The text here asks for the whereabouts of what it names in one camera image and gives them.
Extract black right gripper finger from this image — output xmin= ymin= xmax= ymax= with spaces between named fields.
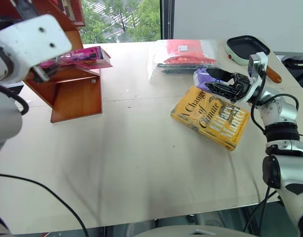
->
xmin=205 ymin=82 xmax=239 ymax=100
xmin=205 ymin=67 xmax=235 ymax=83

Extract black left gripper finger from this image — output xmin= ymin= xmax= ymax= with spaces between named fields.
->
xmin=29 ymin=61 xmax=59 ymax=84
xmin=15 ymin=0 xmax=41 ymax=20

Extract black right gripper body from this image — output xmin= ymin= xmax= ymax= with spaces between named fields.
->
xmin=229 ymin=72 xmax=252 ymax=103

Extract yellow hardcover book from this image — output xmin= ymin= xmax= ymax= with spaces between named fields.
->
xmin=170 ymin=85 xmax=251 ymax=152

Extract wooden bookshelf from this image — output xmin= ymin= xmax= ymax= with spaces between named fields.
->
xmin=0 ymin=0 xmax=103 ymax=123

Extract purple cloth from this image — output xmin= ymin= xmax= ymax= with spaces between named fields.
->
xmin=192 ymin=68 xmax=230 ymax=94

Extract red folded fabric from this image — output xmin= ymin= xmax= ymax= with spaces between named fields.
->
xmin=163 ymin=39 xmax=217 ymax=67

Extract small cream electric pan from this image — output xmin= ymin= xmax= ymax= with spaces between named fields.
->
xmin=224 ymin=35 xmax=271 ymax=66

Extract black flat strips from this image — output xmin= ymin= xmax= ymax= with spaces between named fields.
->
xmin=157 ymin=62 xmax=217 ymax=76

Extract pink magenta box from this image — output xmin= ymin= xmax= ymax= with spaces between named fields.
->
xmin=39 ymin=46 xmax=113 ymax=72

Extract black chair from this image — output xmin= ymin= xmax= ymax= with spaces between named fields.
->
xmin=280 ymin=55 xmax=303 ymax=96

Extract clear plastic bag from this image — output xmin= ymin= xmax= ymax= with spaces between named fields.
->
xmin=147 ymin=39 xmax=220 ymax=80

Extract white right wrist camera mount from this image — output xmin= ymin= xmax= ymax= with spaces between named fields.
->
xmin=240 ymin=52 xmax=269 ymax=104

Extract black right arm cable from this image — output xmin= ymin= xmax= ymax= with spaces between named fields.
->
xmin=250 ymin=66 xmax=300 ymax=135

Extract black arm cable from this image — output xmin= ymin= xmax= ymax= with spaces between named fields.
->
xmin=250 ymin=66 xmax=300 ymax=135
xmin=0 ymin=82 xmax=30 ymax=116

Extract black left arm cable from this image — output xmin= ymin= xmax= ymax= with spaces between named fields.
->
xmin=0 ymin=82 xmax=30 ymax=116

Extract brown wooden pan handle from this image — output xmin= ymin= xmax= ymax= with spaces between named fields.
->
xmin=265 ymin=63 xmax=283 ymax=84

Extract black window frame post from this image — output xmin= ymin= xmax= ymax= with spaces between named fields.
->
xmin=159 ymin=0 xmax=175 ymax=40

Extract long black loose cable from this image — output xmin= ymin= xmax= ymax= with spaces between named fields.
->
xmin=0 ymin=172 xmax=89 ymax=237

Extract black cables under table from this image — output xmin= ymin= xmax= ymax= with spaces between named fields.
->
xmin=242 ymin=185 xmax=282 ymax=237

